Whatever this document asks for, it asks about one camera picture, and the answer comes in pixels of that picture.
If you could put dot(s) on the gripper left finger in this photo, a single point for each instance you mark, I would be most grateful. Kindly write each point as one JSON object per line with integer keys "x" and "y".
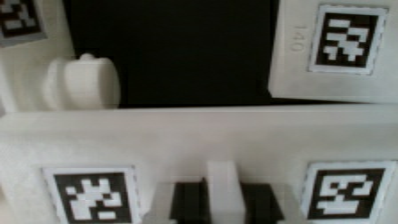
{"x": 190, "y": 203}

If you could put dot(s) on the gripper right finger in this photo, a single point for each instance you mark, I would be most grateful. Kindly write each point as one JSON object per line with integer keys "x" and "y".
{"x": 263, "y": 210}

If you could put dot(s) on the white U-shaped obstacle frame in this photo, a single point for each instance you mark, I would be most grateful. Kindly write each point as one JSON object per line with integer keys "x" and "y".
{"x": 52, "y": 79}

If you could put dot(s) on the white cabinet body box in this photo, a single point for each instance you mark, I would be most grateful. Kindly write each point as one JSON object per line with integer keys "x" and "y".
{"x": 311, "y": 123}

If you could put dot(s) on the white cabinet door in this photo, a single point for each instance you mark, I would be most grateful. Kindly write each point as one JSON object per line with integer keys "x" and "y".
{"x": 336, "y": 51}
{"x": 98, "y": 179}

